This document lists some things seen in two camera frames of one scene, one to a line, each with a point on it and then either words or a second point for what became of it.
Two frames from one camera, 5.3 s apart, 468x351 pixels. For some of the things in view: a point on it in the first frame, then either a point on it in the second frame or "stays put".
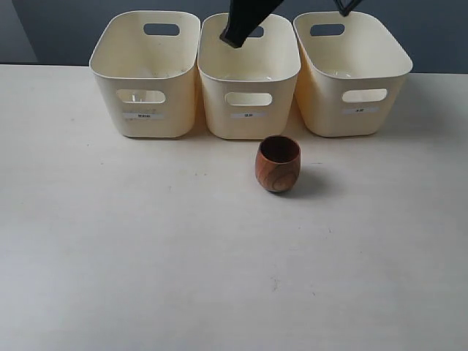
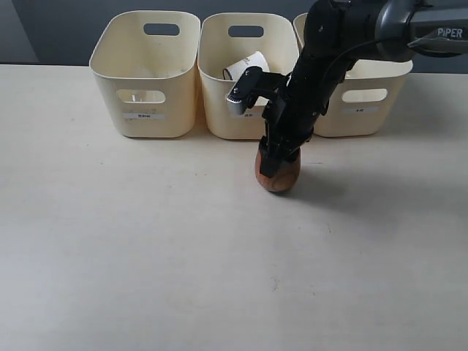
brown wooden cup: (278, 162) stays put
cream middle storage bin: (248, 88) stays put
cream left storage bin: (145, 63) stays put
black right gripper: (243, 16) to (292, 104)
